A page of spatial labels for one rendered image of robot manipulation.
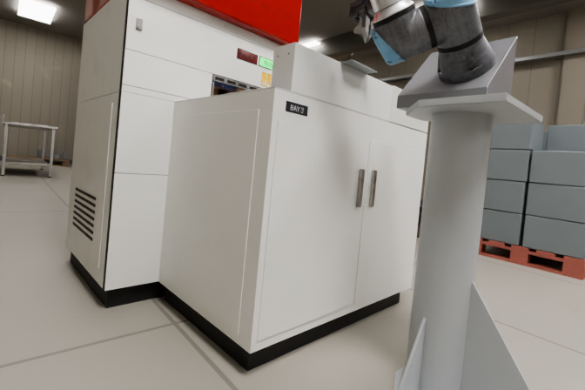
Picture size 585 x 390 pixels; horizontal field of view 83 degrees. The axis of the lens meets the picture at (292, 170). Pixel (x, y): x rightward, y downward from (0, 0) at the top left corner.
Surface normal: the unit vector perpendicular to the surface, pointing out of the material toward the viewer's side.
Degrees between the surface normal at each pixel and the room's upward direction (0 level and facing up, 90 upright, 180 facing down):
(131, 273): 90
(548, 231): 90
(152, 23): 90
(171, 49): 90
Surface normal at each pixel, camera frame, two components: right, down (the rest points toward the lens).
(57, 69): 0.66, 0.08
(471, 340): -0.75, -0.06
